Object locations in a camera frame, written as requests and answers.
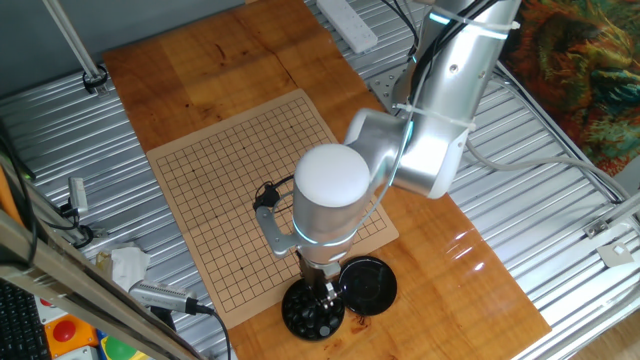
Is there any yellow box green button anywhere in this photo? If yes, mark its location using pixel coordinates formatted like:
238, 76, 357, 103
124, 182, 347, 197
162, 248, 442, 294
98, 334, 151, 360

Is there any crumpled white tissue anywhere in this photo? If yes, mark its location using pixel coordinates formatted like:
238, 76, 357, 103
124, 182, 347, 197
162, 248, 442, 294
109, 243, 151, 292

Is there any small silver camera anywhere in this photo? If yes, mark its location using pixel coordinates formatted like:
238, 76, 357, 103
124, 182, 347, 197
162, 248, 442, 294
68, 176, 90, 217

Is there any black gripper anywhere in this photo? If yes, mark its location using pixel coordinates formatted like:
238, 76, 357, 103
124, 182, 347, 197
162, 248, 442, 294
298, 262, 344, 314

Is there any white grey box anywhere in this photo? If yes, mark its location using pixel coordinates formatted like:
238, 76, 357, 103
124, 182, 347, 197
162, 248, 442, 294
33, 295, 69, 325

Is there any colourful patterned cloth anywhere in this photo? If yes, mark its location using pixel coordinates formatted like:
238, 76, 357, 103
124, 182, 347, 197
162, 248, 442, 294
499, 0, 640, 177

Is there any white plate with hole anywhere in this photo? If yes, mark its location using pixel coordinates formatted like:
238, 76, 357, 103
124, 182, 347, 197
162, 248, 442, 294
596, 241, 635, 269

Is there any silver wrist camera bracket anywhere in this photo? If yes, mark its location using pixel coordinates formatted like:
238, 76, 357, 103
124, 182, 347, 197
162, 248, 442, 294
254, 205, 301, 259

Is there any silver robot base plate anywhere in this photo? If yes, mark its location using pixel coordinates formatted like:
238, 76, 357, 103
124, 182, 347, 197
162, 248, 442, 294
368, 62, 416, 116

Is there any black bowl of go stones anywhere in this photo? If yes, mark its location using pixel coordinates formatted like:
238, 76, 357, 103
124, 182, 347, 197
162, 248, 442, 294
280, 275, 346, 343

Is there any black keyboard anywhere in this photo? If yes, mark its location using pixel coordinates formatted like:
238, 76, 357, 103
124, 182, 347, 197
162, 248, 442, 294
0, 279, 51, 360

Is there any small metal bracket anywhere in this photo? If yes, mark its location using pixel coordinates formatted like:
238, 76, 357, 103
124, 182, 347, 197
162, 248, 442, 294
583, 218, 610, 240

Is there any white power strip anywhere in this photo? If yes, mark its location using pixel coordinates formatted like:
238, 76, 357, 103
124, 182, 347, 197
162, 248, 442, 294
316, 0, 379, 55

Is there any silver tripod pole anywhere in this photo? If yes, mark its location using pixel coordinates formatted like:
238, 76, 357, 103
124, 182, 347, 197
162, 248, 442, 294
41, 0, 104, 84

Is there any black pole clamp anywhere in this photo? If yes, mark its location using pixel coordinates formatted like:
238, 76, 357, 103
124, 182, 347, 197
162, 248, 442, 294
82, 64, 110, 96

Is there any ribbed silver camera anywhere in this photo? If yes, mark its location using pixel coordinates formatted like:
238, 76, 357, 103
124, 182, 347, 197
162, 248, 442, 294
128, 279, 199, 316

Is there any black bowl lid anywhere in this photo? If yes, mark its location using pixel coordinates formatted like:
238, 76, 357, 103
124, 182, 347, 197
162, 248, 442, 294
337, 255, 399, 317

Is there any orange box red button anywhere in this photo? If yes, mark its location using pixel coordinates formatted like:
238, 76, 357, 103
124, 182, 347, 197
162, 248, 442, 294
43, 313, 99, 359

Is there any thick grey cable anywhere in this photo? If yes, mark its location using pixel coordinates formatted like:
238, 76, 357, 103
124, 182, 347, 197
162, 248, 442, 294
464, 139, 632, 201

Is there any white box small button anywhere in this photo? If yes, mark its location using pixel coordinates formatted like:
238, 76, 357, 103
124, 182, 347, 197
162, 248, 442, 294
52, 344, 101, 360

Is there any silver camera mount pole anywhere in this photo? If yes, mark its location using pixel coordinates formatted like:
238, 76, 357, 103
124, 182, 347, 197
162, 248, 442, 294
0, 149, 99, 246

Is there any black camera cable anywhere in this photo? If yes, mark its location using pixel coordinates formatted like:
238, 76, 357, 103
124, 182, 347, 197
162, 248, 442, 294
194, 302, 234, 360

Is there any aluminium frame beam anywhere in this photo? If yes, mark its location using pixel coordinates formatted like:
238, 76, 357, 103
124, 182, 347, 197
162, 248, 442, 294
0, 209, 206, 360

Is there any glossy wooden mat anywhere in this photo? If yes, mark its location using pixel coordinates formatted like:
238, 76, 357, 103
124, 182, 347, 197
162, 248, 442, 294
102, 0, 552, 360

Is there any tan paper go board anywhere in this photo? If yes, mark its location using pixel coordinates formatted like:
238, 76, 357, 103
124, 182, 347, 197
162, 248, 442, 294
146, 88, 400, 330

